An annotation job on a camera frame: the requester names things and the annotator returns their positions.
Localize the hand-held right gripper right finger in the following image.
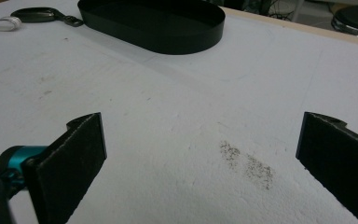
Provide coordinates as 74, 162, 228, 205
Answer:
296, 111, 358, 224

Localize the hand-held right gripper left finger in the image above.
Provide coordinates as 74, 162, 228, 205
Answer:
22, 112, 108, 224

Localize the black oval tray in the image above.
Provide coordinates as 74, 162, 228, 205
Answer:
76, 0, 227, 56

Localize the black round stool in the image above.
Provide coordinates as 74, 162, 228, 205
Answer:
331, 5, 358, 40

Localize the black key fob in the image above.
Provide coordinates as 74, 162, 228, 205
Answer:
10, 7, 85, 28

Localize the white loop strap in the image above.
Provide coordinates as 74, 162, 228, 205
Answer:
0, 16, 23, 33

